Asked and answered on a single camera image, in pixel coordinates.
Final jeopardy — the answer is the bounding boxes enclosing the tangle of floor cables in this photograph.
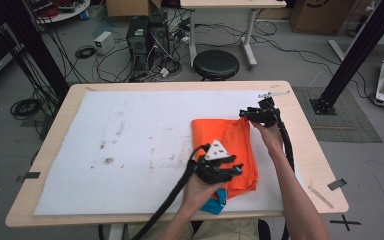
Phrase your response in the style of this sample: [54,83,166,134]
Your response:
[94,43,184,84]

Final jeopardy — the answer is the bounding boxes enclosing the round white table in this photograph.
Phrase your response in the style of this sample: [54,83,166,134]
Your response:
[29,0,92,24]

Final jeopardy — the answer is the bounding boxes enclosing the black computer tower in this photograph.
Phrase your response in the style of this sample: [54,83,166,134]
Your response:
[125,16,150,73]
[149,23,172,66]

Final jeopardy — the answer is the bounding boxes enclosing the person's right hand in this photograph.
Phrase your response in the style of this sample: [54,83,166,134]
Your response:
[250,121,284,158]

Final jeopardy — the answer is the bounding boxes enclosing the coil of black cable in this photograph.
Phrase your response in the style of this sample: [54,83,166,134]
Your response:
[74,45,97,60]
[9,97,44,121]

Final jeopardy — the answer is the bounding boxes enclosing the black metal stand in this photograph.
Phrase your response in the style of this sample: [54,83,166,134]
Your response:
[309,0,384,116]
[0,0,71,101]

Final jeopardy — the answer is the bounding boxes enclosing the large cardboard box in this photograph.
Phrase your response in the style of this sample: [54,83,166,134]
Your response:
[289,0,356,36]

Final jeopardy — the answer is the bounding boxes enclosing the black tape strip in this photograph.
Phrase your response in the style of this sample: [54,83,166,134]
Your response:
[15,171,42,183]

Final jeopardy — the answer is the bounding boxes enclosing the white mat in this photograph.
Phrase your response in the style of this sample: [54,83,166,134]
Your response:
[33,89,309,217]

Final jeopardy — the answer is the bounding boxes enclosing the grey tape strip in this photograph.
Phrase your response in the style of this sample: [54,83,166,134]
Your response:
[327,178,348,192]

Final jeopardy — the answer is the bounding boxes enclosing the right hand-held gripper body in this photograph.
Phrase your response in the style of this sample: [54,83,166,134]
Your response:
[256,90,291,128]

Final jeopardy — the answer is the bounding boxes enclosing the black chair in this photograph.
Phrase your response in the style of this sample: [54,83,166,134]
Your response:
[258,219,271,240]

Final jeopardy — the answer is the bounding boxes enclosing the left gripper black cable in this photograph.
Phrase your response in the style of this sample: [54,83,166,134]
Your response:
[131,143,211,240]

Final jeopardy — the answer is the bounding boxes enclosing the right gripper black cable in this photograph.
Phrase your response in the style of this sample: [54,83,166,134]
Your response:
[274,113,296,173]

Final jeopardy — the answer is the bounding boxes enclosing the black round stool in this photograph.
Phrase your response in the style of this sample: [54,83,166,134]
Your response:
[192,49,240,82]

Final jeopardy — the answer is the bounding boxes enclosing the orange polo shirt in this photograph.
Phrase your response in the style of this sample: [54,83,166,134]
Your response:
[190,117,259,216]

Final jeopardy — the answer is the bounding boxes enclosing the thin wooden stick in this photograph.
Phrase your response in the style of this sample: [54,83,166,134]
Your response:
[308,184,335,210]

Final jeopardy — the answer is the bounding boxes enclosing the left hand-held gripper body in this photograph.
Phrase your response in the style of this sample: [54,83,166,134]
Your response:
[194,138,234,185]

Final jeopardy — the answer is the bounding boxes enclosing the person's left hand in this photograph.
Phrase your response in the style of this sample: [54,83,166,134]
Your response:
[181,174,228,214]

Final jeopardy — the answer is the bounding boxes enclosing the small white box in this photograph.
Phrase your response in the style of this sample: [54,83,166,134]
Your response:
[93,30,115,55]

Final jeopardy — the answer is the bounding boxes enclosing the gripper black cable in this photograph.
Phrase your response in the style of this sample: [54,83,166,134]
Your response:
[274,113,296,173]
[131,143,211,240]

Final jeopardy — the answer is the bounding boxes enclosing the white desk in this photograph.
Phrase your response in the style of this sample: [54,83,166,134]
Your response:
[179,0,288,70]

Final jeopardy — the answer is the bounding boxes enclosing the grey floor mat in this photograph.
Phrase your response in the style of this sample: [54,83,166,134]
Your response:
[293,86,383,144]

